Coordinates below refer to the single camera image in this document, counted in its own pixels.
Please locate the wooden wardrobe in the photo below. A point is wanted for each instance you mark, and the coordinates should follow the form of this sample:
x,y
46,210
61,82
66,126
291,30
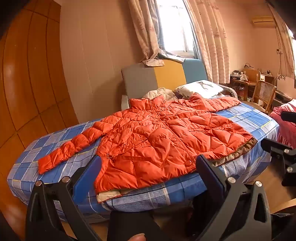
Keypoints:
x,y
30,76

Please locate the grey yellow blue padded headboard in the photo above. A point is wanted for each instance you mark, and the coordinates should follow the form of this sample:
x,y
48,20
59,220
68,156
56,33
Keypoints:
x,y
138,78

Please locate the white printed pillow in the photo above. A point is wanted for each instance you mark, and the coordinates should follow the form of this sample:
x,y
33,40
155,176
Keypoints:
x,y
198,88

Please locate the person's left hand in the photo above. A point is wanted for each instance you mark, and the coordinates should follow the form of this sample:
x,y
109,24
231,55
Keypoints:
x,y
138,237

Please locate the beige quilted garment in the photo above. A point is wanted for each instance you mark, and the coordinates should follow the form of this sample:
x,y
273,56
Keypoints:
x,y
159,93

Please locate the wooden desk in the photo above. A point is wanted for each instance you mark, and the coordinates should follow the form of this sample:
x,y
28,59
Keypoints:
x,y
242,83

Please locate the orange quilted down jacket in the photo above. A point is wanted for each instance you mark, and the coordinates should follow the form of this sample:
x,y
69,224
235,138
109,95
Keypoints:
x,y
161,134

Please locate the pink ruffled bed cover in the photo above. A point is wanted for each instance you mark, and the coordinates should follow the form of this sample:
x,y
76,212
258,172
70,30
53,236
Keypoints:
x,y
283,129

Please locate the white board with leaf print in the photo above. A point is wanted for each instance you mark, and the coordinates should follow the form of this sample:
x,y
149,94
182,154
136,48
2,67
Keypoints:
x,y
285,84

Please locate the wall power strip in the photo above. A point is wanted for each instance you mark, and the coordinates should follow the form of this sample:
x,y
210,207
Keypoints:
x,y
279,51

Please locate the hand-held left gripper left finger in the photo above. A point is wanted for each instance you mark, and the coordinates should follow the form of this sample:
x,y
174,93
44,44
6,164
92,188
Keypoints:
x,y
89,178

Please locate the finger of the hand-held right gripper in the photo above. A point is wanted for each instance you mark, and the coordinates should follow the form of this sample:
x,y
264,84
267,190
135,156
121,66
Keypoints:
x,y
279,153
289,115

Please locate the wall air conditioner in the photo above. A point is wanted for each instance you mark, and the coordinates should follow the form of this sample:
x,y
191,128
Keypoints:
x,y
263,22

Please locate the wicker chair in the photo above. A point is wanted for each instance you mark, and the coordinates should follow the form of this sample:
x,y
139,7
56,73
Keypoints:
x,y
263,92

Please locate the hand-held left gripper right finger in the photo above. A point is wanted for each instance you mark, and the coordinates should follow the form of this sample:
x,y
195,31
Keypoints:
x,y
208,176

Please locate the bedroom window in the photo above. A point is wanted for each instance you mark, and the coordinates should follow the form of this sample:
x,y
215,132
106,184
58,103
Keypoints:
x,y
175,25

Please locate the bed with blue plaid sheet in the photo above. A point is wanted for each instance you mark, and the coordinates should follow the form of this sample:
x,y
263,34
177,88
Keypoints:
x,y
249,115

